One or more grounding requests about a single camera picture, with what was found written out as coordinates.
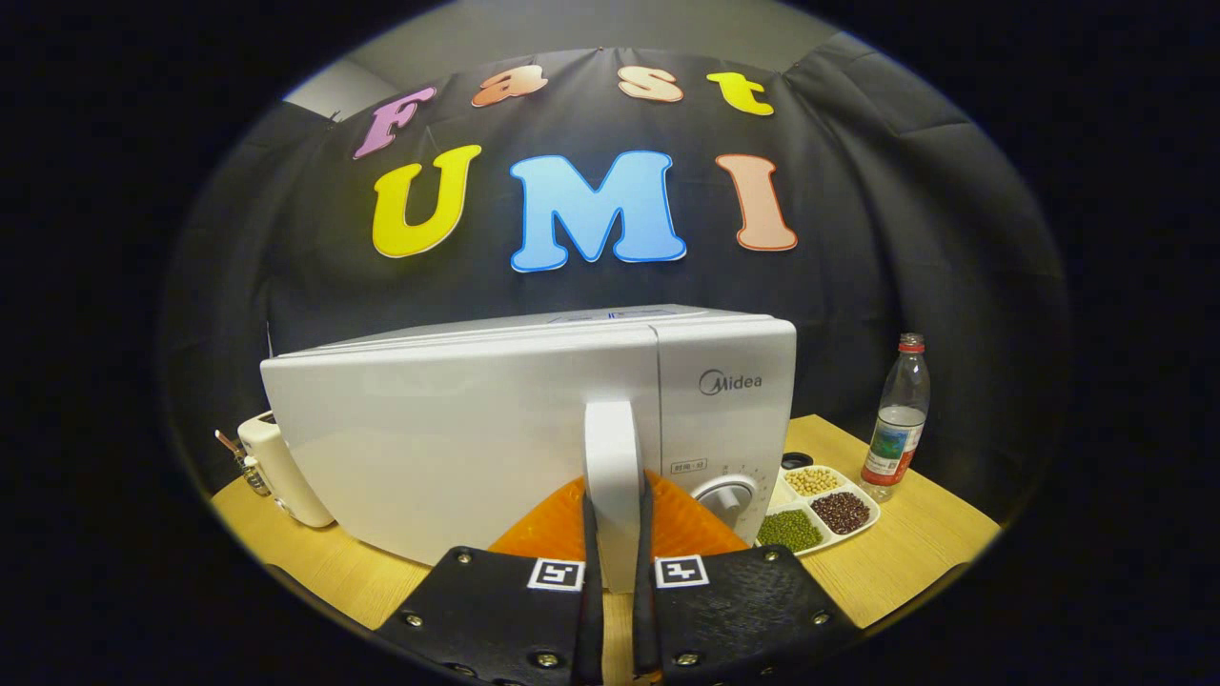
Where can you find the small wooden stick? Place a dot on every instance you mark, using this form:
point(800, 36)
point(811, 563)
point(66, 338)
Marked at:
point(227, 442)

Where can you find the white divided bean dish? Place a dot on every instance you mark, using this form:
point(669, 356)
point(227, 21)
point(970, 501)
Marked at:
point(820, 514)

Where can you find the white bread toaster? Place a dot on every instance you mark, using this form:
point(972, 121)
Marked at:
point(286, 476)

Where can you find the clear plastic water bottle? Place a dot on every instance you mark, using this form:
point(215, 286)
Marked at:
point(894, 429)

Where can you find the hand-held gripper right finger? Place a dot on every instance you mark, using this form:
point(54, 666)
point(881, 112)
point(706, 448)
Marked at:
point(743, 619)

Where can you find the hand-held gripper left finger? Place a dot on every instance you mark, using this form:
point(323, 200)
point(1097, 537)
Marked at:
point(496, 619)

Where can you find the small black cap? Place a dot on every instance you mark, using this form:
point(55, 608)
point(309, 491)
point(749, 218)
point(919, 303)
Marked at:
point(797, 460)

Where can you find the white toaster oven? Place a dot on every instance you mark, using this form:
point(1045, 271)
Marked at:
point(457, 438)

